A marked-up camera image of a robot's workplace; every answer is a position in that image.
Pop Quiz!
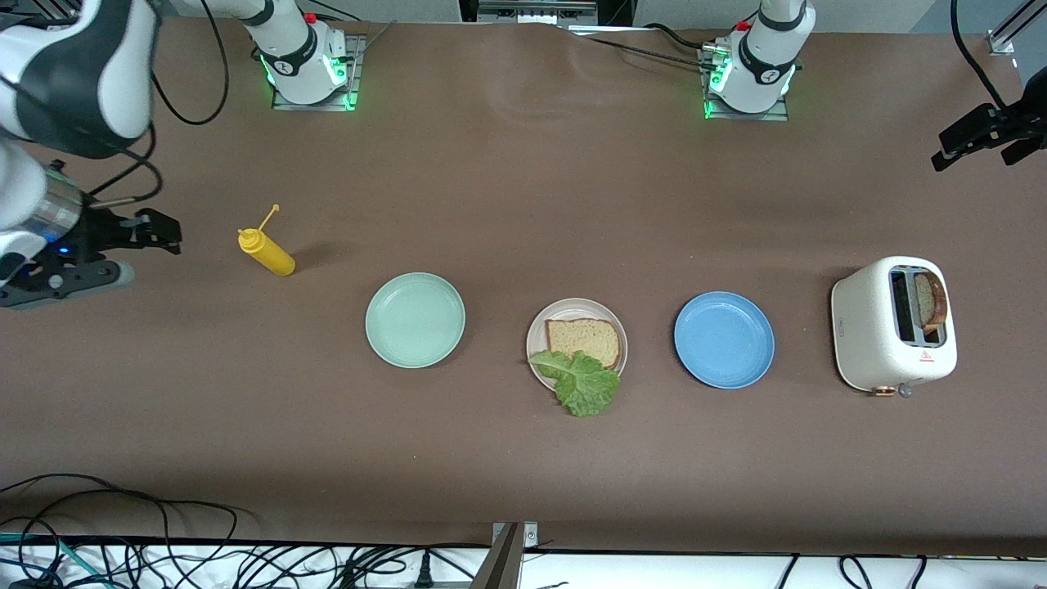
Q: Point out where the brown table cover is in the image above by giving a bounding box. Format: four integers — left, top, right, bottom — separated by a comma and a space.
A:
0, 15, 1047, 559

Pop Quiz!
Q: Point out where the teal cable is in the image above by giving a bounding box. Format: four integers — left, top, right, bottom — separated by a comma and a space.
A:
0, 532, 95, 589

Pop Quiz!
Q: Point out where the yellow squeeze bottle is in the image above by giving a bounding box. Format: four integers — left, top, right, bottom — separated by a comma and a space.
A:
237, 204, 297, 278

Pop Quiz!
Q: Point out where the aluminium frame profile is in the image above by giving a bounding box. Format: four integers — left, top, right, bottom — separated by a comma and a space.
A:
987, 0, 1047, 56

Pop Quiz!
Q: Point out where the light brown bread slice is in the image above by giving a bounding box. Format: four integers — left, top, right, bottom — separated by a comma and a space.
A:
546, 318, 621, 369

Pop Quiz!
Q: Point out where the mint green plate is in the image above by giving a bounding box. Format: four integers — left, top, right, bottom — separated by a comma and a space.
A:
365, 272, 467, 370

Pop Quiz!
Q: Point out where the blue plate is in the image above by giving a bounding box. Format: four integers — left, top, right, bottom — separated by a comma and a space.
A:
673, 291, 776, 390

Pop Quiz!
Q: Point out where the silver aluminium rail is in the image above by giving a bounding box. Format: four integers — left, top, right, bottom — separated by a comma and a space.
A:
477, 0, 600, 25

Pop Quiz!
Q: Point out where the dark crust bread slice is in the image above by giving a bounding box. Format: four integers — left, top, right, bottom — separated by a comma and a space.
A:
913, 271, 949, 333

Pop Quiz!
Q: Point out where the black base cable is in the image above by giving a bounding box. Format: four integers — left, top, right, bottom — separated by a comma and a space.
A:
564, 23, 741, 70

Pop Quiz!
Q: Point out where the white toaster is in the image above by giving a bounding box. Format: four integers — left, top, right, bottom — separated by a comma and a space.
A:
830, 256, 959, 400

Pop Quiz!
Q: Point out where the grey metal table bracket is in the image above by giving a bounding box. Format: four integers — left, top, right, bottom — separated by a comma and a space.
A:
470, 522, 541, 589

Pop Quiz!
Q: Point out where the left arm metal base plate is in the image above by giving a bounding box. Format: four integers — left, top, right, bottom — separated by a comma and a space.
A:
702, 45, 790, 123

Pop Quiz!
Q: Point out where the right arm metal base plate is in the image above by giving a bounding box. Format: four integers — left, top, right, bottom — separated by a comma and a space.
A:
272, 34, 366, 112

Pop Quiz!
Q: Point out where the beige plate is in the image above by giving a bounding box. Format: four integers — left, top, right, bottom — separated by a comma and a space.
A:
525, 297, 629, 398

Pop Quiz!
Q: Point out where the green lettuce leaf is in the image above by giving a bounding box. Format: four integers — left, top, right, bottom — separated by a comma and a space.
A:
528, 350, 622, 418

